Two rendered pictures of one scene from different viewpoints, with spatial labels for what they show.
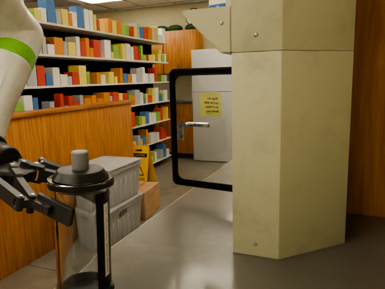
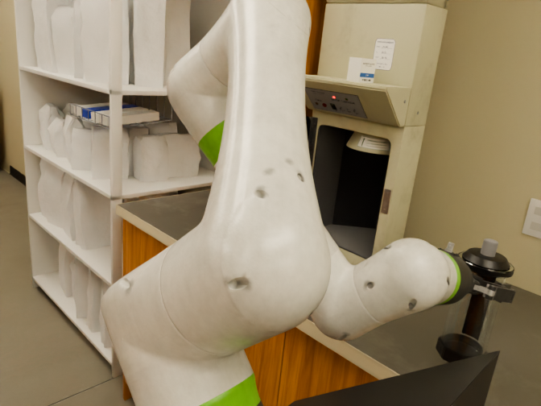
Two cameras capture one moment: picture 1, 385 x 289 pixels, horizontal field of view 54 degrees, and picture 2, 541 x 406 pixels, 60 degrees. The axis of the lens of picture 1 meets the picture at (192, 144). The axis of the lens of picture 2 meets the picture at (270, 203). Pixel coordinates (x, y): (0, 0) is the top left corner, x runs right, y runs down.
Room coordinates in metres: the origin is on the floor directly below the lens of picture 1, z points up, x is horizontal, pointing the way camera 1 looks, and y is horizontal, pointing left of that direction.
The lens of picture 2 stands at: (0.70, 1.19, 1.56)
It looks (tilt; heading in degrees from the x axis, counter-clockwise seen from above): 18 degrees down; 292
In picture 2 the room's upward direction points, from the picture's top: 6 degrees clockwise
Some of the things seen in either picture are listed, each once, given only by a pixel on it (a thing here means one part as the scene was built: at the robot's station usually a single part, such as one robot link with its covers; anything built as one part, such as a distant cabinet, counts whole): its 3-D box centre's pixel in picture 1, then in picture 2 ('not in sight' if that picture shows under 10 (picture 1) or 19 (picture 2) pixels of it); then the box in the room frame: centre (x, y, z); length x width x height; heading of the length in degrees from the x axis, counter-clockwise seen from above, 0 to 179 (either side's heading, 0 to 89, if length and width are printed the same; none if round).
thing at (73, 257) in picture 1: (83, 236); (472, 307); (0.62, 0.19, 1.09); 0.11 x 0.11 x 0.21
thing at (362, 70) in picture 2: (222, 3); (361, 70); (0.99, -0.08, 1.54); 0.05 x 0.05 x 0.06; 54
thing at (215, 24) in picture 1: (227, 37); (345, 99); (1.03, -0.10, 1.46); 0.32 x 0.11 x 0.10; 158
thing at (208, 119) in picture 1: (211, 129); not in sight; (1.23, -0.06, 1.19); 0.30 x 0.01 x 0.40; 61
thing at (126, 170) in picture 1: (105, 182); not in sight; (3.18, 0.76, 0.49); 0.60 x 0.42 x 0.33; 158
